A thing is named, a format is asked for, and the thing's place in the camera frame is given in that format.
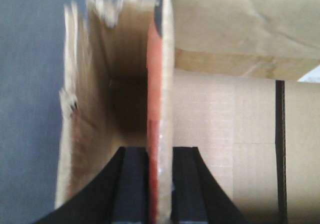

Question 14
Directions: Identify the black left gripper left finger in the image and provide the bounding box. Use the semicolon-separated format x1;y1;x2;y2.
37;147;149;224

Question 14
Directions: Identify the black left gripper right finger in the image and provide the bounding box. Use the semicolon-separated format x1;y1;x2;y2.
171;147;249;224

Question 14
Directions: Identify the brown cardboard box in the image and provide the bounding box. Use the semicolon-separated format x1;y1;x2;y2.
172;0;320;224
55;0;175;224

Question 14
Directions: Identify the black strap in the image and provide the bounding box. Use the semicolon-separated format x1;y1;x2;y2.
274;79;289;224

